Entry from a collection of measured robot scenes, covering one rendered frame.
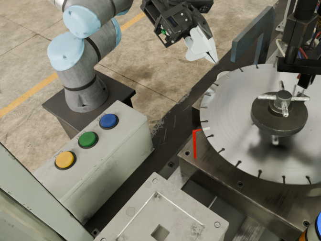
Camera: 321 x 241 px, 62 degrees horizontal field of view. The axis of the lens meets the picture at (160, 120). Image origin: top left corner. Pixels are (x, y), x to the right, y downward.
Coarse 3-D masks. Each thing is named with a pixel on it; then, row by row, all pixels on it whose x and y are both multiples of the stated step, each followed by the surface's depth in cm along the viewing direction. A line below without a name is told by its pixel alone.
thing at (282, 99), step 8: (280, 80) 56; (280, 88) 54; (264, 96) 53; (272, 96) 53; (280, 96) 52; (288, 96) 52; (296, 96) 52; (304, 96) 52; (280, 104) 53; (288, 104) 53; (288, 112) 50
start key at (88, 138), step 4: (88, 132) 65; (92, 132) 65; (80, 136) 64; (84, 136) 64; (88, 136) 64; (92, 136) 64; (80, 140) 64; (84, 140) 63; (88, 140) 63; (92, 140) 63; (84, 144) 63; (88, 144) 63
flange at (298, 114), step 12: (252, 108) 57; (264, 108) 56; (276, 108) 54; (288, 108) 54; (300, 108) 55; (264, 120) 54; (276, 120) 54; (288, 120) 53; (300, 120) 53; (276, 132) 53; (288, 132) 53
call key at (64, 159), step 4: (64, 152) 62; (68, 152) 62; (60, 156) 61; (64, 156) 61; (68, 156) 61; (72, 156) 61; (56, 160) 61; (60, 160) 60; (64, 160) 60; (68, 160) 60; (72, 160) 61; (60, 164) 60; (64, 164) 60; (68, 164) 60
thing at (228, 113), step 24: (240, 72) 66; (264, 72) 65; (216, 96) 62; (240, 96) 61; (312, 96) 58; (216, 120) 57; (240, 120) 56; (312, 120) 54; (216, 144) 53; (240, 144) 52; (264, 144) 52; (288, 144) 51; (312, 144) 51; (240, 168) 49; (264, 168) 49; (288, 168) 48; (312, 168) 47
